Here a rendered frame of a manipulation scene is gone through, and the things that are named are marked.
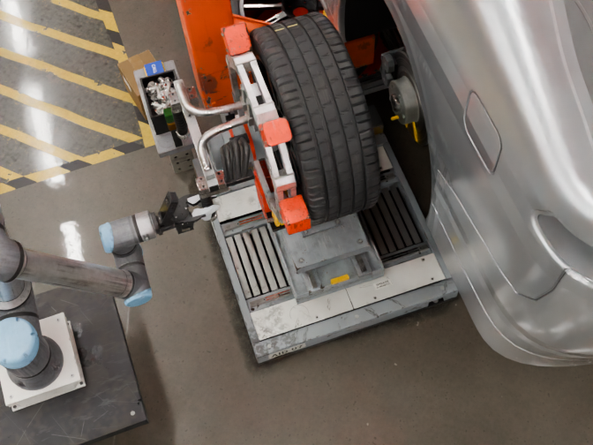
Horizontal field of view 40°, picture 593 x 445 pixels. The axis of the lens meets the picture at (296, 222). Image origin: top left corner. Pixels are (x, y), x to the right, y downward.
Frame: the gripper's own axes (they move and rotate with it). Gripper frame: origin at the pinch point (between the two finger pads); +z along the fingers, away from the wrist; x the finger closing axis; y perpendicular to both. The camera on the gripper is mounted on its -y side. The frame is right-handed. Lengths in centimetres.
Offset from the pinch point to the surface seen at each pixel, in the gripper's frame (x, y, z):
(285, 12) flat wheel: -98, 35, 54
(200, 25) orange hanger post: -57, -16, 14
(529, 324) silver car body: 78, -27, 64
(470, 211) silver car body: 47, -34, 61
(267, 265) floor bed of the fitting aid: -10, 77, 15
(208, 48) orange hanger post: -57, -4, 15
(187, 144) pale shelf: -51, 38, -1
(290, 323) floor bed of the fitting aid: 17, 75, 15
